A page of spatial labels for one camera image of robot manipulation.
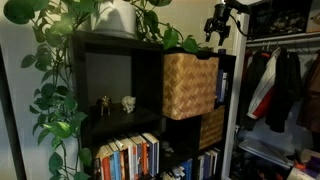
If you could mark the woven brown basket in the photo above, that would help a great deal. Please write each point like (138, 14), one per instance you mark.
(212, 128)
(190, 88)

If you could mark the dark storage box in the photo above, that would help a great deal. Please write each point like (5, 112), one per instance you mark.
(283, 20)

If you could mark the white door frame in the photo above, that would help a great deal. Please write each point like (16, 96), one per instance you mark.
(231, 133)

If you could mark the white flat board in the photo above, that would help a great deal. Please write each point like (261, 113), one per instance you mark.
(263, 150)

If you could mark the thin white book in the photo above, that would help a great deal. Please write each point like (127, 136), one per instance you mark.
(214, 161)
(201, 166)

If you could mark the white hardcover book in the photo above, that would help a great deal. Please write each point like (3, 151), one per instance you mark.
(225, 86)

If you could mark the beige box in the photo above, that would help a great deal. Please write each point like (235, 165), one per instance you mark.
(314, 16)

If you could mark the black slanted pole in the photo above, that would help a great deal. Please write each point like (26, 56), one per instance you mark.
(11, 133)

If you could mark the dark hanging coat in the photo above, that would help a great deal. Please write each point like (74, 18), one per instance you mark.
(248, 83)

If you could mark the green pothos plant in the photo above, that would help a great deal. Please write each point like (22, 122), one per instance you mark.
(60, 130)

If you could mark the books on lower left shelf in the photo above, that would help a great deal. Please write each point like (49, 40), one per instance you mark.
(153, 156)

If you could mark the small gold figurine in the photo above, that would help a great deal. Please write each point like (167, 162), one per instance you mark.
(105, 104)

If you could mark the bright blue book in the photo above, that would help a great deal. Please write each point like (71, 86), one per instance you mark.
(188, 170)

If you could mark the dark blue book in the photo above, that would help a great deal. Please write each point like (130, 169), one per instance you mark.
(207, 165)

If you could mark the black cube shelf unit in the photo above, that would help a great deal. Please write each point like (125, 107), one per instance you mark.
(146, 80)

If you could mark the brown hanging jacket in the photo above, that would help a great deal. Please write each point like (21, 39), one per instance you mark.
(313, 96)

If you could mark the red spine book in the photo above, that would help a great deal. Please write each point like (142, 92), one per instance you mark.
(106, 168)

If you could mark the blue spine paperback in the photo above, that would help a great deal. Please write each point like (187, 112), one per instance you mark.
(116, 166)

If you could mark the tall blue hardcover book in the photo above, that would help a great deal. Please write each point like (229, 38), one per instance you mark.
(220, 85)

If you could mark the orange spine book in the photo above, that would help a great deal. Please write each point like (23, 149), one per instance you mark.
(144, 160)

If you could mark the white pebble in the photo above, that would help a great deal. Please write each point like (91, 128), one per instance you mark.
(169, 150)
(165, 144)
(167, 154)

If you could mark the row of books left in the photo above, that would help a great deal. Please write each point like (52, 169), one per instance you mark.
(130, 160)

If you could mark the closet hanging rod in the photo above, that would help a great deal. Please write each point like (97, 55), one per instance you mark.
(306, 42)

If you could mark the white closet shelf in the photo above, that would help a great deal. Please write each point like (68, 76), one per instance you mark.
(293, 34)

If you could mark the orange tool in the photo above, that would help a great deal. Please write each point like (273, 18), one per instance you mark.
(299, 165)

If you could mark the white and red jacket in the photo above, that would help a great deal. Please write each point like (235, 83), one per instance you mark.
(263, 90)

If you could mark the black hanging jacket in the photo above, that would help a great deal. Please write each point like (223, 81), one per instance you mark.
(283, 93)

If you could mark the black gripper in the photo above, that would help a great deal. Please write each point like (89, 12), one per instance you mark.
(220, 18)

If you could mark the white elephant figurine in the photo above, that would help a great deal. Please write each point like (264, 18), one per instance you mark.
(128, 104)

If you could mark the white plant pot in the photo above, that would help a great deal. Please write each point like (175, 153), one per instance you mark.
(113, 20)

